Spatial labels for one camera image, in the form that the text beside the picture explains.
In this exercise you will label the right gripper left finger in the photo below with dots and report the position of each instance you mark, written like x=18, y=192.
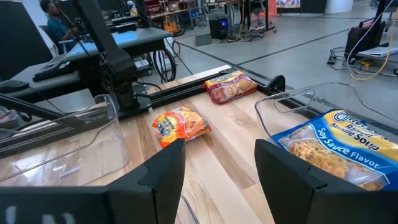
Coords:
x=149, y=199

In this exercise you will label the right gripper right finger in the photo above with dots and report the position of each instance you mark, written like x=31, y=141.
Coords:
x=295, y=199

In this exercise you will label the blue Maruchan ramen pack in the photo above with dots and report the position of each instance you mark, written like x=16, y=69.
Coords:
x=348, y=140

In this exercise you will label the orange Maruchan ramen pack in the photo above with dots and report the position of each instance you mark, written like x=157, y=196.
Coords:
x=180, y=124

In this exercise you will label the red Maruchan ramen pack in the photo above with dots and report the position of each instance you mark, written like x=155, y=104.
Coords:
x=230, y=87

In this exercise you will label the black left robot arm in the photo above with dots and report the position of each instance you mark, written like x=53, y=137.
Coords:
x=115, y=62

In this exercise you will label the clear plastic bin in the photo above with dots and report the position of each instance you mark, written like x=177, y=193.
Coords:
x=102, y=146
x=280, y=105

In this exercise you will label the black keyboard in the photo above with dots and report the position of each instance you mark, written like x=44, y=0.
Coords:
x=53, y=68

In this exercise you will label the blue desk mat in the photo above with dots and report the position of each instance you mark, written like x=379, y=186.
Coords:
x=124, y=38

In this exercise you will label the dark grey desk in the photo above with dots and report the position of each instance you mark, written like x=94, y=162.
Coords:
x=149, y=35

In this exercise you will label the black equipment case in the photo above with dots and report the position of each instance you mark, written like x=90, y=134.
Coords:
x=363, y=37

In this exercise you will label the black computer mouse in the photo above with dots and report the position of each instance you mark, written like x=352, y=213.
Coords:
x=12, y=86

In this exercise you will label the black rolling stand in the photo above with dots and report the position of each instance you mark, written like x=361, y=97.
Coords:
x=265, y=18

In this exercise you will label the black computer tower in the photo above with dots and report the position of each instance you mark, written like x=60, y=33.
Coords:
x=219, y=28

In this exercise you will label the person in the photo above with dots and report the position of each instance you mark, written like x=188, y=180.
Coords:
x=57, y=28

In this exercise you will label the black screen panel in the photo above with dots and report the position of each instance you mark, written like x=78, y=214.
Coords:
x=18, y=40

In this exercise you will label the black aluminium table frame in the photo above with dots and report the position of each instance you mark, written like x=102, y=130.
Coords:
x=186, y=90

